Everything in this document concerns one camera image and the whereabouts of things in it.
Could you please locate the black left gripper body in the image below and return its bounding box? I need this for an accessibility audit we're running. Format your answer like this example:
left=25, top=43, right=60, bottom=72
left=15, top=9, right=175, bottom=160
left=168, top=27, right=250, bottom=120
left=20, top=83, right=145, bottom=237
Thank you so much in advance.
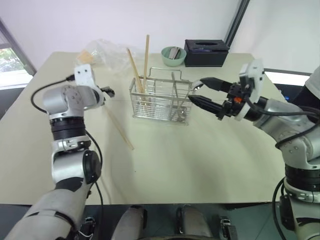
left=99, top=86, right=116, bottom=99

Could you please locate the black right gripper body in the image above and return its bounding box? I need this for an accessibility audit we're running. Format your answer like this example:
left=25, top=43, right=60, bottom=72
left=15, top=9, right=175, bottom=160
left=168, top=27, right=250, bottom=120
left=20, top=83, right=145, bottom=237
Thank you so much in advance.
left=215, top=81, right=251, bottom=121

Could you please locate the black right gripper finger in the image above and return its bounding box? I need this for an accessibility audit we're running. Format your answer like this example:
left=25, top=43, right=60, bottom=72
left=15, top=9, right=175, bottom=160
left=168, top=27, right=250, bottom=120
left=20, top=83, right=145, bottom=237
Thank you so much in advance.
left=199, top=77, right=232, bottom=94
left=188, top=95, right=225, bottom=117

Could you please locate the metal spoon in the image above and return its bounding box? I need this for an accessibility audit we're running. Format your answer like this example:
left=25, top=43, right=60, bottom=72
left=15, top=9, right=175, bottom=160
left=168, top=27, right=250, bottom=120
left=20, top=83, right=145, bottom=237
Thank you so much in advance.
left=190, top=79, right=205, bottom=95

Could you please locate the black tissue box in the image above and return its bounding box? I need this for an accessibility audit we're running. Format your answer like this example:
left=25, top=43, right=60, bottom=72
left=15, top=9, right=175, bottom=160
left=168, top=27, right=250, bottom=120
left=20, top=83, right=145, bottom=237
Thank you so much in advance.
left=184, top=38, right=230, bottom=68

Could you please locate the wooden chopstick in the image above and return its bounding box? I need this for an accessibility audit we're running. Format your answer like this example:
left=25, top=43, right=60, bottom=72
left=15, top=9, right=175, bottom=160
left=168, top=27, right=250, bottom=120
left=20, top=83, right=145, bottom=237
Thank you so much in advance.
left=104, top=105, right=135, bottom=151
left=126, top=47, right=145, bottom=94
left=142, top=34, right=151, bottom=89

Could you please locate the clear plastic bag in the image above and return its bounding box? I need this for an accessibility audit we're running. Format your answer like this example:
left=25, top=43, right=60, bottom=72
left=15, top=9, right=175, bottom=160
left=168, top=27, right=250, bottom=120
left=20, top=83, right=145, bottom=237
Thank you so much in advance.
left=74, top=38, right=142, bottom=74

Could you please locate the orange-brown packet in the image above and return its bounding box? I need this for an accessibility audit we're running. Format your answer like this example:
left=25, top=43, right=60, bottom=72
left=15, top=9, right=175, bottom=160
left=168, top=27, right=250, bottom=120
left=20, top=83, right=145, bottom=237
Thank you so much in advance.
left=75, top=49, right=94, bottom=64

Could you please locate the pale green bowl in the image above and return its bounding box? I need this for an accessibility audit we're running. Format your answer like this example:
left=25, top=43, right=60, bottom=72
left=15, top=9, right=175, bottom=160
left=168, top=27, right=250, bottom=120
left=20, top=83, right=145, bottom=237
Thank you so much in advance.
left=160, top=46, right=187, bottom=67

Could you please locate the silver metal piece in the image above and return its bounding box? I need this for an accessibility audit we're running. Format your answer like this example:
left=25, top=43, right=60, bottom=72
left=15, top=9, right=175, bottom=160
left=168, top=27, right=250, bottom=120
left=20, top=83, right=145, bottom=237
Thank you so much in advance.
left=169, top=46, right=183, bottom=60

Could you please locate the dark rounded grey shape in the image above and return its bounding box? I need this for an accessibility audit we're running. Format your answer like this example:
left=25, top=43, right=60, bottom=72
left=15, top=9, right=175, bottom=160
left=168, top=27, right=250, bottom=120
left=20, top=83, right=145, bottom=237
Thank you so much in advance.
left=110, top=204, right=148, bottom=240
left=175, top=204, right=214, bottom=240

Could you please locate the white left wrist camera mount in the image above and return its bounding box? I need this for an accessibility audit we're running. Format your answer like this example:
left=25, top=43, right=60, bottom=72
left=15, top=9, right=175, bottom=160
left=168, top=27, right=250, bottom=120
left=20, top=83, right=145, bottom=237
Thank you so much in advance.
left=74, top=63, right=104, bottom=100

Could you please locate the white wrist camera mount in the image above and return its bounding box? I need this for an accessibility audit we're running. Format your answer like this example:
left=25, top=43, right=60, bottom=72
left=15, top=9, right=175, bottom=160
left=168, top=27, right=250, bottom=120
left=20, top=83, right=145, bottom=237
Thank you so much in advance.
left=238, top=59, right=265, bottom=103
left=74, top=63, right=104, bottom=100

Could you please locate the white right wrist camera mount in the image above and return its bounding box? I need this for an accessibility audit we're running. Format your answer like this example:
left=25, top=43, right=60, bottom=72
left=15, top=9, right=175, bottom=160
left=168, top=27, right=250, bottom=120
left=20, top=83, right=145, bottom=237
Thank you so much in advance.
left=238, top=59, right=265, bottom=103

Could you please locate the silver wire basket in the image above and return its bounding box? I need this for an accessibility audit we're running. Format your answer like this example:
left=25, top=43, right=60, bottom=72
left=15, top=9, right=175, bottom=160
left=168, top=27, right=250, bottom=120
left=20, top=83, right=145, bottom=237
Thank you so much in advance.
left=129, top=66, right=194, bottom=126

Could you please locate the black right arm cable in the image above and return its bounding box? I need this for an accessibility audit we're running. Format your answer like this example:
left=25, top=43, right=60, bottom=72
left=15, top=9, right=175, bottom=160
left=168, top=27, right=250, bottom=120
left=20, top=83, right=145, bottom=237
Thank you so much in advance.
left=243, top=84, right=320, bottom=226

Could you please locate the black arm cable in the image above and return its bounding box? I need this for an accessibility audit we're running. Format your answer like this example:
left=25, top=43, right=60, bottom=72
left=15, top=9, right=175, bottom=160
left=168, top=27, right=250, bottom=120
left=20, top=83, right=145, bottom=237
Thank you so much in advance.
left=30, top=74, right=105, bottom=240
left=243, top=84, right=320, bottom=226

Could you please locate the dark metal post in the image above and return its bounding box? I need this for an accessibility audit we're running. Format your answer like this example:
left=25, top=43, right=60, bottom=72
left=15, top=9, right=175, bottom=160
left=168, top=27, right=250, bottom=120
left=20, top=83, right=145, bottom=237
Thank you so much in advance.
left=223, top=0, right=251, bottom=46

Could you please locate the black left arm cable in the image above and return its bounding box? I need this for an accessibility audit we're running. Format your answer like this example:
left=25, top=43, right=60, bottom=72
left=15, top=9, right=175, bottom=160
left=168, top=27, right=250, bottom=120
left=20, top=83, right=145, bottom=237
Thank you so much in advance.
left=30, top=74, right=105, bottom=240

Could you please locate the grey window frame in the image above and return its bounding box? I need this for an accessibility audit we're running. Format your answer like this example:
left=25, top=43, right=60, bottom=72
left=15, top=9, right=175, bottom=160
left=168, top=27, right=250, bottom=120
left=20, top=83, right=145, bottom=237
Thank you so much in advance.
left=0, top=17, right=38, bottom=76

